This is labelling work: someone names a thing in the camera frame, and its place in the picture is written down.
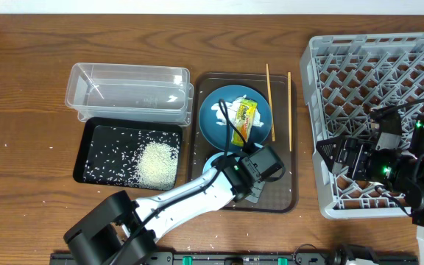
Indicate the right wooden chopstick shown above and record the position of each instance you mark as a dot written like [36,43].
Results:
[289,76]

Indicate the light blue white bowl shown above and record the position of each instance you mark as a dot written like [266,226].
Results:
[209,161]

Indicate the clear plastic bin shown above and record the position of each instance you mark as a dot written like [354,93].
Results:
[161,94]

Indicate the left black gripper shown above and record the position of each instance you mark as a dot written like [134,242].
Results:
[256,194]

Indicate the yellow green snack wrapper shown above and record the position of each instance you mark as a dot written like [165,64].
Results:
[243,122]

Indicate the grey dishwasher rack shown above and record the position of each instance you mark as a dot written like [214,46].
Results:
[344,78]

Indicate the left wooden chopstick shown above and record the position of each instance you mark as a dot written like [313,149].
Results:
[269,94]

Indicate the wooden chopstick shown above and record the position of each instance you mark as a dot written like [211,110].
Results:
[289,76]
[269,94]

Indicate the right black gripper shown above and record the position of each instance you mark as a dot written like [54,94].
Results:
[344,156]

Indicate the blue plate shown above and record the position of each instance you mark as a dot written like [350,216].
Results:
[214,133]

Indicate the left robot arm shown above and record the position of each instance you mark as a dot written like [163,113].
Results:
[124,231]

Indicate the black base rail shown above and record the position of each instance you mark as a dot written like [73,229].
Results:
[306,254]

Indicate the white tissue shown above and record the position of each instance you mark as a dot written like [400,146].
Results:
[232,108]

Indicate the brown serving tray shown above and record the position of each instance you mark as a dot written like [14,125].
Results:
[277,197]

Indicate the black plastic tray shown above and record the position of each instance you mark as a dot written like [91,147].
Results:
[93,123]

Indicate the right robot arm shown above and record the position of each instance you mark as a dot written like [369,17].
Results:
[387,166]

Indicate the white rice pile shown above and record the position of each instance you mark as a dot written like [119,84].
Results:
[132,158]

